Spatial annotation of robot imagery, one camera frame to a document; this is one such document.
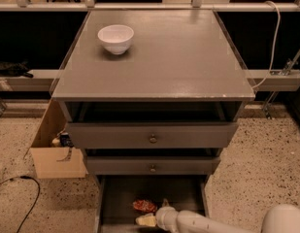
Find grey bottom drawer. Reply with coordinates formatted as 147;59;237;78
94;176;209;233

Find grey drawer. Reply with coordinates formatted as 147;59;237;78
66;122;238;149
94;176;209;233
84;156;220;175

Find red coke can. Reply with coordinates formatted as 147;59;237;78
133;199;157;213

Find black object on ledge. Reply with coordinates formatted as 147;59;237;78
0;61;33;79

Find items inside cardboard box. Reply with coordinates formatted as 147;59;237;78
51;132;74;148

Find cardboard box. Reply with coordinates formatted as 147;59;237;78
29;100;87;179

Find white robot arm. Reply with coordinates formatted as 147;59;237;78
133;199;300;233

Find grey drawer cabinet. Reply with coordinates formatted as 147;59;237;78
50;9;256;233

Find white hanging cable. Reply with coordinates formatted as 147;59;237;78
251;1;282;90

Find metal rail frame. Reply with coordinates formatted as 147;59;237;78
0;0;274;11

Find grey top drawer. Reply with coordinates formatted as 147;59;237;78
66;122;238;149

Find white ceramic bowl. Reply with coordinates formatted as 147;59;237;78
97;24;134;55

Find black floor cable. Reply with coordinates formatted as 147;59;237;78
0;175;41;233

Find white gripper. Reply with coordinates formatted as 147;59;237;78
136;198;180;233

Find grey middle drawer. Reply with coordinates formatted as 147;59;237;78
84;156;220;175

